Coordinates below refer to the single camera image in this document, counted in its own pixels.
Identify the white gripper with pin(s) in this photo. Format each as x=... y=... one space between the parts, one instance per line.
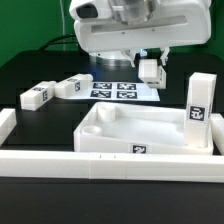
x=146 y=24

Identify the white desk top tray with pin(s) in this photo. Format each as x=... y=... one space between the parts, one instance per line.
x=136 y=129

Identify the white marker sheet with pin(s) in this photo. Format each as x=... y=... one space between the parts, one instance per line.
x=118 y=91

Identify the white right fence block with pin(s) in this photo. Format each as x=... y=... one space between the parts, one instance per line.
x=217 y=126

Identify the white fence block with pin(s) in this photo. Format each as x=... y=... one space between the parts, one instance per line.
x=7 y=123
x=217 y=126

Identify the white left fence block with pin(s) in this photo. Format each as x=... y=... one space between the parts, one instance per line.
x=7 y=123

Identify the white front fence bar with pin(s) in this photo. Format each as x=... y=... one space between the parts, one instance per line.
x=46 y=164

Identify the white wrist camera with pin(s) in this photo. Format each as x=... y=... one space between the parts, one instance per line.
x=90 y=9

